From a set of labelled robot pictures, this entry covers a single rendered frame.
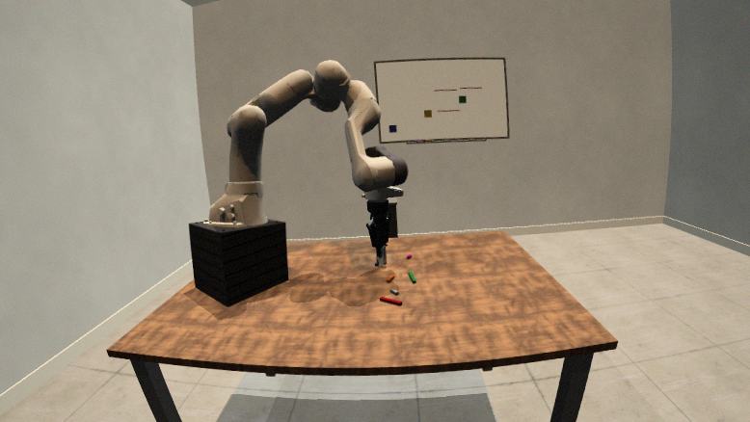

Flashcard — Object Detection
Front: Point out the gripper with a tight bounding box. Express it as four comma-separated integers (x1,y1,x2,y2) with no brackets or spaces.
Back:
366,200,391,265

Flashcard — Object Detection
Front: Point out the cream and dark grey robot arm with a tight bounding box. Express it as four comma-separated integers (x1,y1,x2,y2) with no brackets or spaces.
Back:
203,60,408,227

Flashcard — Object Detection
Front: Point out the red rod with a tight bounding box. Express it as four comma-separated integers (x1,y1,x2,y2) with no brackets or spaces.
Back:
380,297,402,306

